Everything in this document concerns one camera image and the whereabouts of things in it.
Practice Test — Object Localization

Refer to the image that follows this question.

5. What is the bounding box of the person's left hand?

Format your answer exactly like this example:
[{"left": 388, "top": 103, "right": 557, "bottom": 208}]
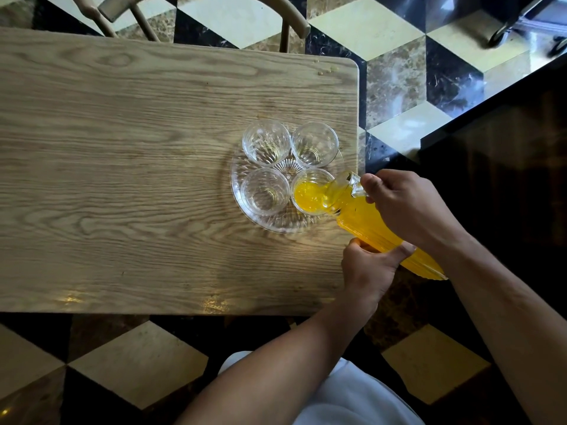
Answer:
[{"left": 340, "top": 237, "right": 417, "bottom": 322}]

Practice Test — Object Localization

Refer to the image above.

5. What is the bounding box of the person's right hand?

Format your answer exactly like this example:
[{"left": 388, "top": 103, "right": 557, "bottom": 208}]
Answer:
[{"left": 359, "top": 168, "right": 470, "bottom": 257}]

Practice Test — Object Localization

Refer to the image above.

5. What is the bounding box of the orange juice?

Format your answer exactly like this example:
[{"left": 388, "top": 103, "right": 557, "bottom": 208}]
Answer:
[{"left": 293, "top": 179, "right": 447, "bottom": 281}]

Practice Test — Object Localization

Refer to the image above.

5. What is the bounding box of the ribbed glass pitcher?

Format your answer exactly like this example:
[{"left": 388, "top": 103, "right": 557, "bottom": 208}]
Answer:
[{"left": 322, "top": 170, "right": 448, "bottom": 282}]

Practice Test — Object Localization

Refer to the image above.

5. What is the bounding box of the clear drinking glass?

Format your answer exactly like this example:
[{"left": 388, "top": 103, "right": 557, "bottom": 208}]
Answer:
[
  {"left": 290, "top": 168, "right": 336, "bottom": 216},
  {"left": 291, "top": 122, "right": 340, "bottom": 169},
  {"left": 242, "top": 120, "right": 292, "bottom": 168},
  {"left": 239, "top": 168, "right": 291, "bottom": 217}
]

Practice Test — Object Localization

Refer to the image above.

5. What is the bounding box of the person's left forearm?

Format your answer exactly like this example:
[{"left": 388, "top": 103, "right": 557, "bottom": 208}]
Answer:
[{"left": 175, "top": 298, "right": 377, "bottom": 425}]

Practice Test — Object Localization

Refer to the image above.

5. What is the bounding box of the person's right forearm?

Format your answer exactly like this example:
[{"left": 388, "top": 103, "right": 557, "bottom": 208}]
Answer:
[{"left": 441, "top": 232, "right": 567, "bottom": 425}]

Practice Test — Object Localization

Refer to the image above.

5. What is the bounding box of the person's white shirt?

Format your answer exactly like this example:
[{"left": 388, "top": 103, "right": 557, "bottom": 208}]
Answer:
[{"left": 217, "top": 351, "right": 426, "bottom": 425}]

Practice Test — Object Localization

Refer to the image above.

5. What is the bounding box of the clear patterned glass plate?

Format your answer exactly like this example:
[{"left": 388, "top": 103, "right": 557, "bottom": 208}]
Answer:
[{"left": 229, "top": 145, "right": 351, "bottom": 235}]

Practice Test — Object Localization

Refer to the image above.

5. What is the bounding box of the dark brown wooden bench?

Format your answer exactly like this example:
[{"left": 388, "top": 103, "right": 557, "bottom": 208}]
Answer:
[{"left": 418, "top": 53, "right": 567, "bottom": 350}]

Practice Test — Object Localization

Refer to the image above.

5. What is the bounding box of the black wheeled trolley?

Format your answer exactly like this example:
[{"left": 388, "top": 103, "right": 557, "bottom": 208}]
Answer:
[{"left": 487, "top": 0, "right": 567, "bottom": 56}]

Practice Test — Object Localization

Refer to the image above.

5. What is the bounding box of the beige curved-back chair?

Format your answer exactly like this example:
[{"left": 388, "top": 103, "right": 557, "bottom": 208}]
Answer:
[
  {"left": 97, "top": 0, "right": 312, "bottom": 54},
  {"left": 69, "top": 0, "right": 118, "bottom": 38}
]

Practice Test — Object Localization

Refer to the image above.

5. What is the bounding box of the light wooden table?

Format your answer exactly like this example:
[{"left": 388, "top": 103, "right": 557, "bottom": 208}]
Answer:
[{"left": 0, "top": 27, "right": 360, "bottom": 316}]

